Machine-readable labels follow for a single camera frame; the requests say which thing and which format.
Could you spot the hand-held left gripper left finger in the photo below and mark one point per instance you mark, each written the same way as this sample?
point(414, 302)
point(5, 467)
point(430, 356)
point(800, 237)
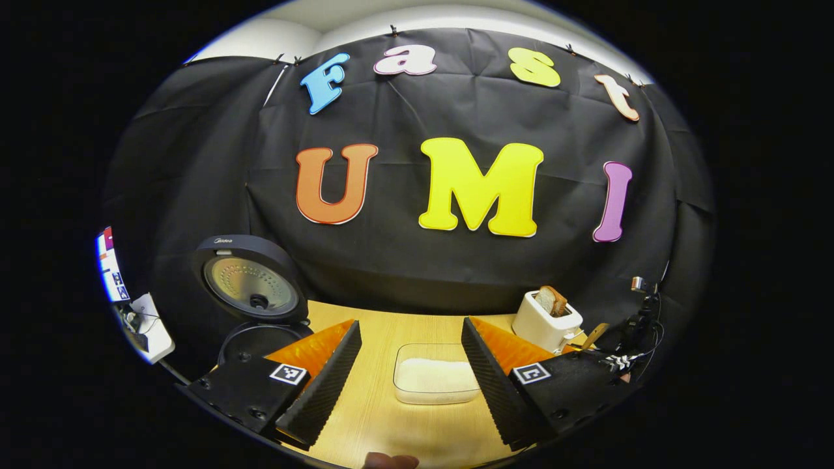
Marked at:
point(322, 397)

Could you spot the brown bread slice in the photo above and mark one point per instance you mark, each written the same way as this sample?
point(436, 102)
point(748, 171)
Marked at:
point(552, 301)

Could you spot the wooden spoon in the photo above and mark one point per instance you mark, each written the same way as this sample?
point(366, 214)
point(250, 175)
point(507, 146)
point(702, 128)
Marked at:
point(596, 335)

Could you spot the white toaster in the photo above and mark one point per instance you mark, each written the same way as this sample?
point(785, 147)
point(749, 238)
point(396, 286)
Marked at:
point(537, 329)

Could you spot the black backdrop cloth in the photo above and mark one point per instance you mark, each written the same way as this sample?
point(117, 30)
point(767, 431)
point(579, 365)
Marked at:
point(417, 273)

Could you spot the clear glass dish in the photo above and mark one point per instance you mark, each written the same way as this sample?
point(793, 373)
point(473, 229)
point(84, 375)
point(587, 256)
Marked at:
point(407, 352)

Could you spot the computer monitor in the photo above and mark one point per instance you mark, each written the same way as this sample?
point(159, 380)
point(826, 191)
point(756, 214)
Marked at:
point(112, 267)

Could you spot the black and beige rice cooker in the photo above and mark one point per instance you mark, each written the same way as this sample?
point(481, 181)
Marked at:
point(251, 286)

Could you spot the white side table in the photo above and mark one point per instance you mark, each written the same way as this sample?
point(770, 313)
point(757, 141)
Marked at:
point(153, 332)

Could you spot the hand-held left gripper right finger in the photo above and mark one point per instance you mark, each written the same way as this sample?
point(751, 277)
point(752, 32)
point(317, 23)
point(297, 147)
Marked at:
point(495, 394)

